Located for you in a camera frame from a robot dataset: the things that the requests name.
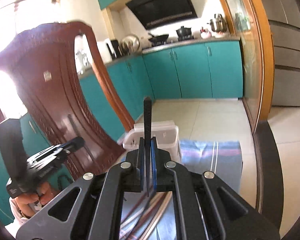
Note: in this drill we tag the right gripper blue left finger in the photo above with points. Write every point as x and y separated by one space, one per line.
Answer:
135 179

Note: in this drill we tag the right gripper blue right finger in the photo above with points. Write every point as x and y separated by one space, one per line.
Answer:
163 169

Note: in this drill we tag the person's left hand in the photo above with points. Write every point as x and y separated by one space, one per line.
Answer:
23 201

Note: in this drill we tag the blue striped cloth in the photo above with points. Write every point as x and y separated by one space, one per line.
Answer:
152 216

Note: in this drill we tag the white plastic utensil basket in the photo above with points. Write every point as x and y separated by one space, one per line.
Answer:
166 133

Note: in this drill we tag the carved wooden chair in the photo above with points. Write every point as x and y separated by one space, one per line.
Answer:
41 62

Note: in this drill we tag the steel lid on counter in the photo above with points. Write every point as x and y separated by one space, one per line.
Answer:
131 43

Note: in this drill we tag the black wok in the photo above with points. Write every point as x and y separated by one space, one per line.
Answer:
157 38

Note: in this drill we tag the black clay pot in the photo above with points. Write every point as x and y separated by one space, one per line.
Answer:
183 32

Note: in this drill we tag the pink small pot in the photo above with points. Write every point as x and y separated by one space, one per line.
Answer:
205 33

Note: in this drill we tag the black range hood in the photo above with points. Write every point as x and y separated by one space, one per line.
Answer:
155 13

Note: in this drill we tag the stainless steel stockpot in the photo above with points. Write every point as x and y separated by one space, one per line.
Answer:
218 24

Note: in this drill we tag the wooden glass sliding door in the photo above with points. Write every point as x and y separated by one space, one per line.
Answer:
247 20

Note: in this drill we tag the silver refrigerator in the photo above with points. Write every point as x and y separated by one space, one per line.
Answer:
284 20

